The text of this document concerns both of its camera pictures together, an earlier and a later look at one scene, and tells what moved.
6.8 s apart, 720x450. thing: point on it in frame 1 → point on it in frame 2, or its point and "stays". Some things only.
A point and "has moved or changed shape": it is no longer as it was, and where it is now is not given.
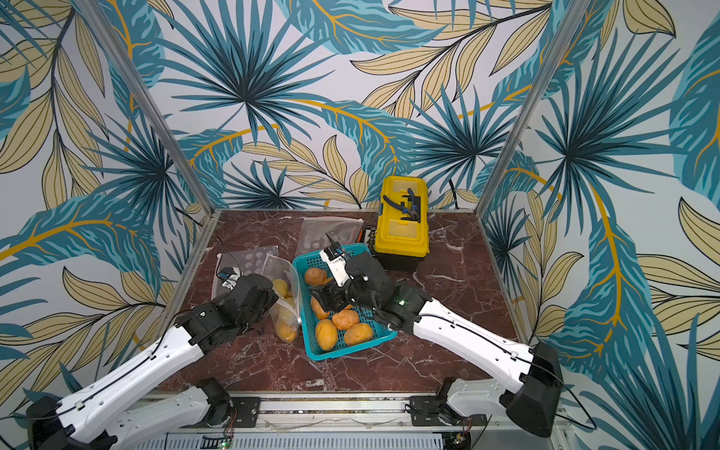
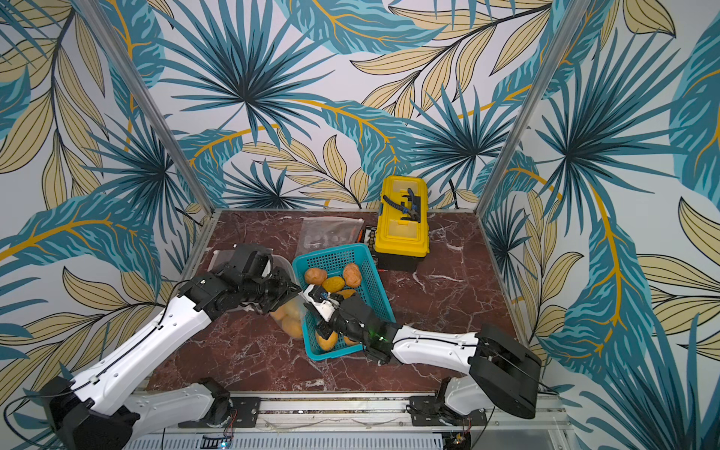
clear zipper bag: (285, 312) stays
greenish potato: (287, 331) has moved or changed shape
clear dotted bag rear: (311, 232) stays
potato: (317, 276) stays
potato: (326, 335) stays
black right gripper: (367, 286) → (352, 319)
